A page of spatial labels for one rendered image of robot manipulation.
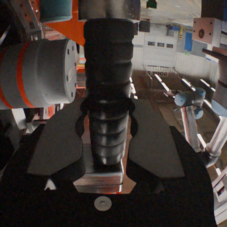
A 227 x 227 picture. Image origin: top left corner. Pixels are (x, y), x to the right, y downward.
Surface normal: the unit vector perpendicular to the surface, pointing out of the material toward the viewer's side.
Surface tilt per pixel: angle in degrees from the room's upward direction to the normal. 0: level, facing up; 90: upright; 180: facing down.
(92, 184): 90
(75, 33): 90
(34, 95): 71
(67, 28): 90
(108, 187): 90
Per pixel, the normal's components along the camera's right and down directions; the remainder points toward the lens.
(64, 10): 0.77, 0.39
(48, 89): 0.09, 0.69
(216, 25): 0.00, 0.54
